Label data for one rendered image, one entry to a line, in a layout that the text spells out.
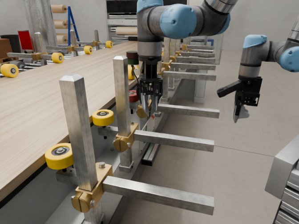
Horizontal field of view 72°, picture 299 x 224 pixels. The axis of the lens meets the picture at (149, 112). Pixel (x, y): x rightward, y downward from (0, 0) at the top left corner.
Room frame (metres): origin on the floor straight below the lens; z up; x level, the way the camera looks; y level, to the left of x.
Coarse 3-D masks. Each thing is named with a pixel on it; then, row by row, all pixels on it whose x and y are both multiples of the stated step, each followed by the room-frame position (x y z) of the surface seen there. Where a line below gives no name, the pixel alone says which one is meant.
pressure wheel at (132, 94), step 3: (129, 93) 0.94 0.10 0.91; (132, 93) 0.94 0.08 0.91; (135, 93) 0.95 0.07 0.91; (129, 96) 0.91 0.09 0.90; (132, 96) 0.91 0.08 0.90; (135, 96) 0.92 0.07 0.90; (129, 99) 0.91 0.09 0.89; (132, 99) 0.91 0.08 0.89; (135, 99) 0.92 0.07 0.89; (138, 99) 0.93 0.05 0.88; (129, 102) 0.94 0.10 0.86; (132, 102) 0.94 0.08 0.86; (132, 111) 0.94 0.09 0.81
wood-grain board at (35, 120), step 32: (64, 64) 1.63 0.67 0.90; (96, 64) 1.63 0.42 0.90; (0, 96) 0.91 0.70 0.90; (32, 96) 0.91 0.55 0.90; (96, 96) 0.91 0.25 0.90; (0, 128) 0.61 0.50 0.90; (32, 128) 0.61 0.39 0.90; (64, 128) 0.61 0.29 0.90; (0, 160) 0.44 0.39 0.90; (32, 160) 0.44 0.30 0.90; (0, 192) 0.34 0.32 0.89
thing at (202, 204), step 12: (72, 168) 0.48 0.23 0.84; (60, 180) 0.46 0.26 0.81; (72, 180) 0.45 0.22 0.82; (108, 180) 0.43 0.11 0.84; (120, 180) 0.43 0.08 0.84; (120, 192) 0.41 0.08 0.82; (132, 192) 0.40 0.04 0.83; (144, 192) 0.39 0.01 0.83; (156, 192) 0.39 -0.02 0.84; (168, 192) 0.39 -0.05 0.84; (180, 192) 0.39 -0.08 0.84; (168, 204) 0.38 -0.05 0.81; (180, 204) 0.37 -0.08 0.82; (192, 204) 0.36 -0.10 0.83; (204, 204) 0.35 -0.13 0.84
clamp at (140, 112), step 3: (150, 102) 0.92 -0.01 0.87; (138, 105) 0.88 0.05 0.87; (150, 105) 0.90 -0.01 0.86; (138, 108) 0.86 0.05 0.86; (141, 108) 0.85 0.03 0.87; (138, 111) 0.85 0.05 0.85; (141, 111) 0.85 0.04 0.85; (138, 114) 0.85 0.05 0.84; (141, 114) 0.85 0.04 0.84; (144, 114) 0.84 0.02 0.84; (141, 117) 0.85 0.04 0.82; (144, 117) 0.84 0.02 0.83
